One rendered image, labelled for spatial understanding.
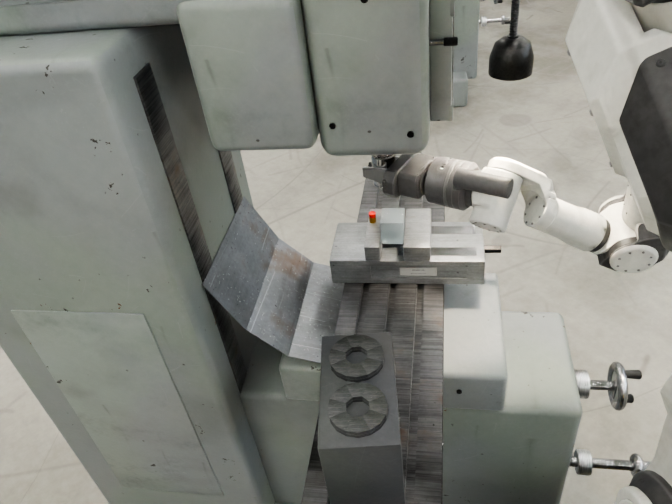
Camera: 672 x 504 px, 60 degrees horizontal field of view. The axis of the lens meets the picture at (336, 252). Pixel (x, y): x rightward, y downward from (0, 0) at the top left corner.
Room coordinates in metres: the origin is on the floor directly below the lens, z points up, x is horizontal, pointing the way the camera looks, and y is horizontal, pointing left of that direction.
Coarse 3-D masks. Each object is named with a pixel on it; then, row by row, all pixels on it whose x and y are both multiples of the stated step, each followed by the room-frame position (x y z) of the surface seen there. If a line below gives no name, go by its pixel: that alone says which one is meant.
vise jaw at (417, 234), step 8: (424, 208) 1.14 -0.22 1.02; (408, 216) 1.12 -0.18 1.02; (416, 216) 1.11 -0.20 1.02; (424, 216) 1.11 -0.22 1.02; (408, 224) 1.08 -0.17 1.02; (416, 224) 1.08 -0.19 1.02; (424, 224) 1.08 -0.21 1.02; (408, 232) 1.05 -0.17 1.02; (416, 232) 1.05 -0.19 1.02; (424, 232) 1.05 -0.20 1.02; (408, 240) 1.03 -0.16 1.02; (416, 240) 1.02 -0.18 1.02; (424, 240) 1.02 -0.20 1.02; (408, 248) 1.00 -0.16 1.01; (416, 248) 1.00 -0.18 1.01; (424, 248) 0.99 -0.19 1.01; (408, 256) 1.00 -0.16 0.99; (416, 256) 1.00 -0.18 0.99; (424, 256) 0.99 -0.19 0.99
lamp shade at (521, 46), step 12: (504, 36) 0.95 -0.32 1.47; (516, 36) 0.93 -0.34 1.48; (492, 48) 0.95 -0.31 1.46; (504, 48) 0.92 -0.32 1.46; (516, 48) 0.91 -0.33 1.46; (528, 48) 0.92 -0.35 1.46; (492, 60) 0.93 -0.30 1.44; (504, 60) 0.91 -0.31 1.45; (516, 60) 0.91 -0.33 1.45; (528, 60) 0.91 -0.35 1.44; (492, 72) 0.93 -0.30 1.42; (504, 72) 0.91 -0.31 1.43; (516, 72) 0.90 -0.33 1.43; (528, 72) 0.91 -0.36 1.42
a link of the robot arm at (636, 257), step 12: (624, 204) 0.81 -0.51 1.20; (636, 204) 0.77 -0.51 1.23; (624, 216) 0.80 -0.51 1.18; (636, 216) 0.77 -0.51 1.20; (636, 228) 0.77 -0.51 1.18; (648, 240) 0.74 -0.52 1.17; (660, 240) 0.74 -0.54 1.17; (624, 252) 0.75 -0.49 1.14; (636, 252) 0.74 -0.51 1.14; (648, 252) 0.74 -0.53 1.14; (660, 252) 0.74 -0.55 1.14; (612, 264) 0.76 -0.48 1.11; (624, 264) 0.75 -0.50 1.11; (636, 264) 0.75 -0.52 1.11; (648, 264) 0.74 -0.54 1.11
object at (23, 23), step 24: (0, 0) 1.01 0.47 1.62; (24, 0) 1.00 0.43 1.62; (48, 0) 0.99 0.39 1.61; (72, 0) 0.98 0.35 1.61; (96, 0) 0.97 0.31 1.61; (120, 0) 0.96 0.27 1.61; (144, 0) 0.95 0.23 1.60; (168, 0) 0.95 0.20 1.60; (192, 0) 0.94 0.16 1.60; (0, 24) 1.01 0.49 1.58; (24, 24) 1.01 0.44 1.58; (48, 24) 1.00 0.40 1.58; (72, 24) 0.99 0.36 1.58; (96, 24) 0.98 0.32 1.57; (120, 24) 0.97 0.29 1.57; (144, 24) 0.96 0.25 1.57; (168, 24) 0.96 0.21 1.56
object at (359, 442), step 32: (352, 352) 0.65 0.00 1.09; (384, 352) 0.64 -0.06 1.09; (320, 384) 0.60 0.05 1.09; (352, 384) 0.58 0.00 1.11; (384, 384) 0.58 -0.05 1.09; (320, 416) 0.54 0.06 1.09; (352, 416) 0.52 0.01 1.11; (384, 416) 0.51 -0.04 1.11; (320, 448) 0.48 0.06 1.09; (352, 448) 0.48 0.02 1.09; (384, 448) 0.47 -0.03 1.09; (352, 480) 0.48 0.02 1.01; (384, 480) 0.47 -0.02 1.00
